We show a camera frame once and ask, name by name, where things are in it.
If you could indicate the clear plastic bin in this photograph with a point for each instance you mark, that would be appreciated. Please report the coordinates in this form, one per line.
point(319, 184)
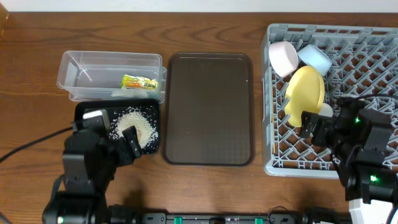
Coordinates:
point(93, 75)

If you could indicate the white cup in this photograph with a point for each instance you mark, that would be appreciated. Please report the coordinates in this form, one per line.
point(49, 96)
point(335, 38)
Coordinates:
point(326, 110)

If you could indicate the rice pile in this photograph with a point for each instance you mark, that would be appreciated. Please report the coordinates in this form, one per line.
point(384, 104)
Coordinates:
point(144, 118)

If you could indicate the blue bowl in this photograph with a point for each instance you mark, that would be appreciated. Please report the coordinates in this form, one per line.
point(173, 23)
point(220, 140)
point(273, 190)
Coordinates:
point(314, 57)

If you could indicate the grey dishwasher rack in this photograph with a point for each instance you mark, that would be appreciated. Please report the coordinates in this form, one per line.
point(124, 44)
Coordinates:
point(364, 61)

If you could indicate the green snack wrapper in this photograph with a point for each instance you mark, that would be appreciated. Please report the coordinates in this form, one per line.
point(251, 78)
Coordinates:
point(129, 81)

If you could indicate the wooden chopstick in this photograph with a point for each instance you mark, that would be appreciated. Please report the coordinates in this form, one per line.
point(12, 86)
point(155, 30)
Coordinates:
point(274, 132)

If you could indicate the pink bowl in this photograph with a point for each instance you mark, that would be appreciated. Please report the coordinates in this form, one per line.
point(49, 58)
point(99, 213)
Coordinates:
point(283, 58)

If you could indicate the dark brown tray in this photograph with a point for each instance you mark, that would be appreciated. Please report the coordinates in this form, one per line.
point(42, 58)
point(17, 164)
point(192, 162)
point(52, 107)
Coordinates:
point(209, 110)

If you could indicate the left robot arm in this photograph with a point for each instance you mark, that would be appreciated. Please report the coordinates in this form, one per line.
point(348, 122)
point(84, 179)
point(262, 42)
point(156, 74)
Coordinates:
point(78, 195)

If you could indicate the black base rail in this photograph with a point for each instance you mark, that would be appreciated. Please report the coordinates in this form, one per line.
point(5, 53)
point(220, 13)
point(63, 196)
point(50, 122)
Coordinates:
point(277, 215)

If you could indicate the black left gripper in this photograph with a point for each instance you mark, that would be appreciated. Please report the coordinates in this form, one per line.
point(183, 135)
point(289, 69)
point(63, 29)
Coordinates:
point(109, 144)

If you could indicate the black waste tray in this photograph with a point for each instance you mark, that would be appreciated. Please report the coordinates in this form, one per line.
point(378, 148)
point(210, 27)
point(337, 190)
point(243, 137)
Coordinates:
point(107, 105)

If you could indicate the yellow plate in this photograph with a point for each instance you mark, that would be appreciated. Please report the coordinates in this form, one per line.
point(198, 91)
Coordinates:
point(305, 92)

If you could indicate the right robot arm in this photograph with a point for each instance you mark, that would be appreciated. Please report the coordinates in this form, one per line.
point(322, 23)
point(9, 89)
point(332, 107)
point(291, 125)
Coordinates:
point(358, 138)

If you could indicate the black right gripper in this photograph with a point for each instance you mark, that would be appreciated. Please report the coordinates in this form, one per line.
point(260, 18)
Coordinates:
point(325, 131)

